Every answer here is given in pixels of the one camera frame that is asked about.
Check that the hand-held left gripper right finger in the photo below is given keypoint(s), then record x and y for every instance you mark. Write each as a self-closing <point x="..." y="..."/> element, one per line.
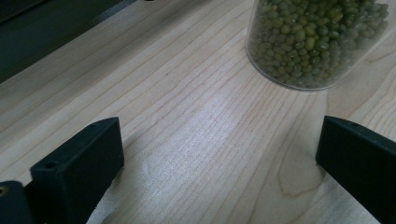
<point x="361" y="161"/>

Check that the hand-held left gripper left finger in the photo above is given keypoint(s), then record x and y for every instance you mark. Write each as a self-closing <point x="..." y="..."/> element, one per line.
<point x="77" y="168"/>

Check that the glass jar of green beans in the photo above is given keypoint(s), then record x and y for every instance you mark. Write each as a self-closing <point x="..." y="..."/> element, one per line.
<point x="299" y="40"/>

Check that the black corner rack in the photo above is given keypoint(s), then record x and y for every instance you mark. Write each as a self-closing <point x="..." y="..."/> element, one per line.
<point x="37" y="34"/>

